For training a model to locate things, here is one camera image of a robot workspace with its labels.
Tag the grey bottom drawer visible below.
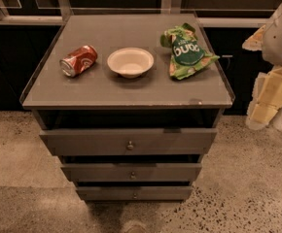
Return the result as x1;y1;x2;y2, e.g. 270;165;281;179
76;186;192;201

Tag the grey drawer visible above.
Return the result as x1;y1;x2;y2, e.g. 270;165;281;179
76;186;192;201
61;163;201;182
40;128;217;156

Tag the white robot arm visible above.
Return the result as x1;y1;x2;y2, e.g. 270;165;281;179
242;3;282;130

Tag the grey drawer cabinet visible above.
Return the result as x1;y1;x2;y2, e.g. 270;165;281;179
20;14;234;189

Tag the grey top drawer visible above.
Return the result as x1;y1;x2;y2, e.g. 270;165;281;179
40;128;217;156

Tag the grey middle drawer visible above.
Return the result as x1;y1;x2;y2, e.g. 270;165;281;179
61;163;201;182

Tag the green chip bag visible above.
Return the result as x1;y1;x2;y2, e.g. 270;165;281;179
159;23;219;81

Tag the white paper bowl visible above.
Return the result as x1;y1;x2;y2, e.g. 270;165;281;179
107;48;154;79

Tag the red soda can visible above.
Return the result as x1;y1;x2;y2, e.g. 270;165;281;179
59;46;98;78

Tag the dark cabinet handle right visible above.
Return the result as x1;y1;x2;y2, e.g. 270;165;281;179
222;54;233;70

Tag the metal railing frame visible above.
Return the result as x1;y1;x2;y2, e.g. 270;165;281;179
0;0;282;28

